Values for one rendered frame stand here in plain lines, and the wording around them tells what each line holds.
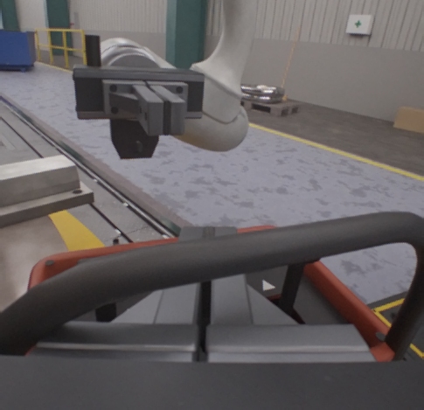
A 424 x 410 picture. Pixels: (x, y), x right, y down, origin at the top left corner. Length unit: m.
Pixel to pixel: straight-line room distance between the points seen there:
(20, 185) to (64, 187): 0.16
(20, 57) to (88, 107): 9.36
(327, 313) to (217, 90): 0.39
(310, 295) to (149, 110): 0.17
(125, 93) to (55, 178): 1.09
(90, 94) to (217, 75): 0.25
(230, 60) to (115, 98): 0.28
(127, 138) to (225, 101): 0.19
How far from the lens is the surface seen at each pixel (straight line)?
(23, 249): 1.17
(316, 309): 0.23
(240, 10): 0.54
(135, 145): 0.41
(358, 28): 6.75
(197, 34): 9.44
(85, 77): 0.33
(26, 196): 1.36
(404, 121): 5.96
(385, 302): 1.07
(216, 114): 0.52
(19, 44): 9.67
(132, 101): 0.28
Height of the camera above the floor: 0.95
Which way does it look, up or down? 26 degrees down
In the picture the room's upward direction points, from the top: 5 degrees clockwise
